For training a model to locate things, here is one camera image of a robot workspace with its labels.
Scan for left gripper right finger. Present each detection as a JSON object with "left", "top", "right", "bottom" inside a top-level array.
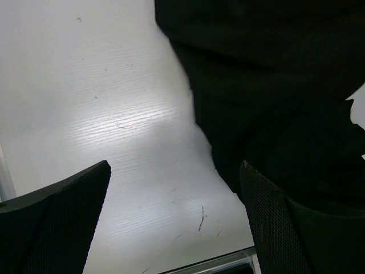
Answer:
[{"left": 240, "top": 162, "right": 364, "bottom": 273}]

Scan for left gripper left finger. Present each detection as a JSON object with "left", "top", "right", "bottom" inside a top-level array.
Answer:
[{"left": 1, "top": 160, "right": 111, "bottom": 274}]

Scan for black pleated skirt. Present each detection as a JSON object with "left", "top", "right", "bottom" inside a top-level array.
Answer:
[{"left": 155, "top": 1, "right": 364, "bottom": 209}]

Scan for aluminium table edge rail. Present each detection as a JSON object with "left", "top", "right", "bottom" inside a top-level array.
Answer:
[{"left": 0, "top": 146, "right": 17, "bottom": 202}]

